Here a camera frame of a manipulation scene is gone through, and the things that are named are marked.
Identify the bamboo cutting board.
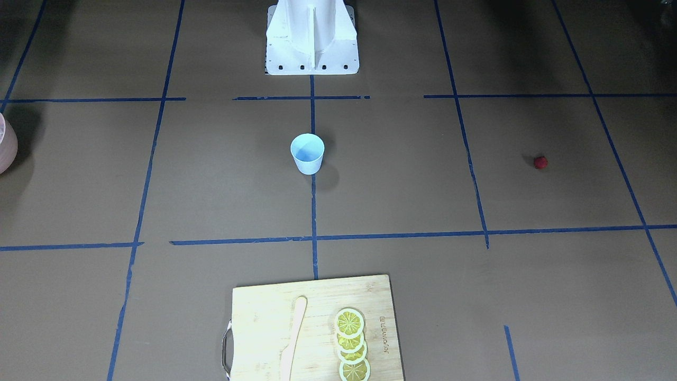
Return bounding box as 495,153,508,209
222,275,405,380

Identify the pink bowl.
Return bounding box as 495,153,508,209
0,114,19,174

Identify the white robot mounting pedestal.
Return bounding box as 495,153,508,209
264,1,360,76

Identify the red strawberry on table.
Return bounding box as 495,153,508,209
533,156,549,170

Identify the light blue plastic cup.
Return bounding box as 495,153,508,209
290,133,325,175

